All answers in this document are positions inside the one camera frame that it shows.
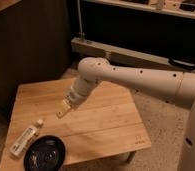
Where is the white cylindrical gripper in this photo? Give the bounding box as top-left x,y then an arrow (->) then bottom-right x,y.
56,77 -> 99,118

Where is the clear plastic bottle white label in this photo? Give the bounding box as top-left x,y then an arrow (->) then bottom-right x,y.
9,119 -> 44,158

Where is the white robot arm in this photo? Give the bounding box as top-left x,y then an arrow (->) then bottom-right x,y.
59,57 -> 195,171

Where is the black ceramic bowl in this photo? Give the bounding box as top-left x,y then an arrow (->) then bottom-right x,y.
23,135 -> 66,171

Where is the wooden table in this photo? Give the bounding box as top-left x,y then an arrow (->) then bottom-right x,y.
0,79 -> 151,171

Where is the metal pole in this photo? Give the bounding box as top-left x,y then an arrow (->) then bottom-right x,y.
77,0 -> 85,40

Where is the wooden shelf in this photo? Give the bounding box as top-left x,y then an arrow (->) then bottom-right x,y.
85,0 -> 195,19

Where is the black case handle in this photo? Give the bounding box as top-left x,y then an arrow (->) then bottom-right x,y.
168,58 -> 195,70

